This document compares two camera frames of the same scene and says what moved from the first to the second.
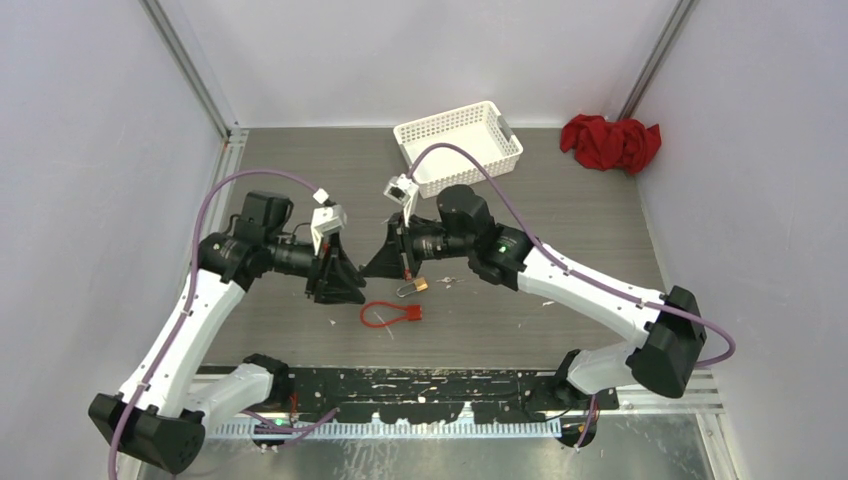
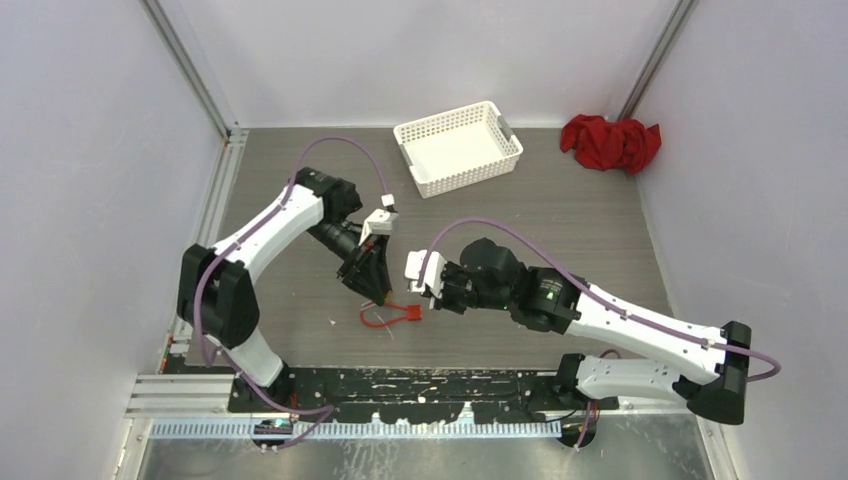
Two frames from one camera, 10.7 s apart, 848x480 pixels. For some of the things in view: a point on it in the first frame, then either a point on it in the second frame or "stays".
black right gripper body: [408, 241] -> [459, 292]
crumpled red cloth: [625, 145] stays
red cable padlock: [414, 312] stays
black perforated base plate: [412, 395] stays
